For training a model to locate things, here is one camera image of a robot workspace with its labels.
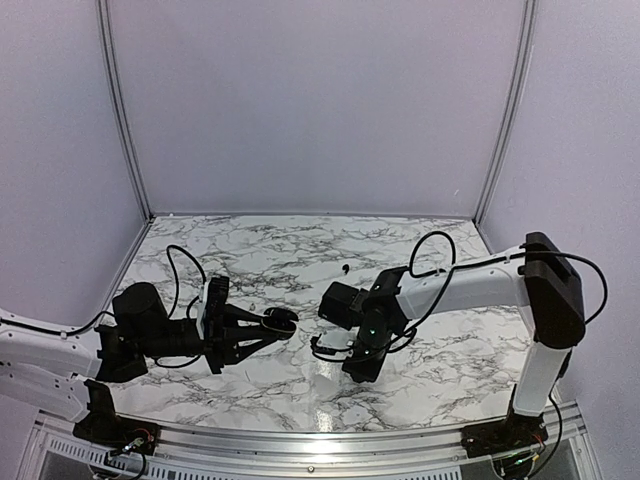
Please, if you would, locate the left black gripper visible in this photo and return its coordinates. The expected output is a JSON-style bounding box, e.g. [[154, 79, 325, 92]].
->
[[138, 304, 277, 375]]

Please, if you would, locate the black earbud charging case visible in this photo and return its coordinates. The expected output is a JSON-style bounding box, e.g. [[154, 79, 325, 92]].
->
[[261, 307, 299, 338]]

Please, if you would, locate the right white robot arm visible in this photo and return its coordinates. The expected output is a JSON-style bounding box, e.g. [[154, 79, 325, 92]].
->
[[342, 232, 586, 448]]

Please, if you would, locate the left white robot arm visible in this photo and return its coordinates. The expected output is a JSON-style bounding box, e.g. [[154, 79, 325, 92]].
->
[[1, 276, 298, 445]]

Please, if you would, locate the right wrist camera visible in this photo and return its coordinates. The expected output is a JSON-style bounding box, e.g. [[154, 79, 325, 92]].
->
[[311, 330, 355, 356]]

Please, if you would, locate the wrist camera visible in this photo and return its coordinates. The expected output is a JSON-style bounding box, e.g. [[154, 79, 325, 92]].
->
[[195, 280, 212, 340], [311, 330, 355, 356]]

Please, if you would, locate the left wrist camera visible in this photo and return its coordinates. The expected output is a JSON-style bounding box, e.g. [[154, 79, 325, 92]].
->
[[195, 280, 212, 340]]

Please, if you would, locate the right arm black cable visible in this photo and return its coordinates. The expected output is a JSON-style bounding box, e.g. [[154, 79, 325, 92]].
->
[[384, 230, 610, 351]]

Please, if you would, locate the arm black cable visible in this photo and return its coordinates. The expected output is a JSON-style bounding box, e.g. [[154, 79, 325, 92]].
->
[[384, 230, 610, 351], [0, 243, 209, 369]]

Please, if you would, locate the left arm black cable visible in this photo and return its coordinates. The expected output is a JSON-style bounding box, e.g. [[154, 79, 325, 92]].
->
[[0, 243, 209, 369]]

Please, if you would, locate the front aluminium rail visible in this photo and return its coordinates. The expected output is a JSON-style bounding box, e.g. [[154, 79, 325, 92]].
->
[[18, 402, 602, 479]]

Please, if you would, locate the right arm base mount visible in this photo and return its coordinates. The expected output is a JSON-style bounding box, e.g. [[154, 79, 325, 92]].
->
[[460, 391, 548, 458]]

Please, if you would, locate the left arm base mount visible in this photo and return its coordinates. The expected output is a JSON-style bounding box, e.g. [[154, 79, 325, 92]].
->
[[73, 380, 160, 455]]

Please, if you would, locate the right aluminium frame post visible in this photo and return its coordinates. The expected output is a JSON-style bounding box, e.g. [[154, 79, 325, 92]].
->
[[473, 0, 539, 228]]

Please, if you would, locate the aluminium frame post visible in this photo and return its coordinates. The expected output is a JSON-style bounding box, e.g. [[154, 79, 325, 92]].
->
[[95, 0, 154, 223], [473, 0, 539, 228]]

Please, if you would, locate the left aluminium frame post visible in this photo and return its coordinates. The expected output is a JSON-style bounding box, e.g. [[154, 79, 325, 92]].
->
[[95, 0, 154, 223]]

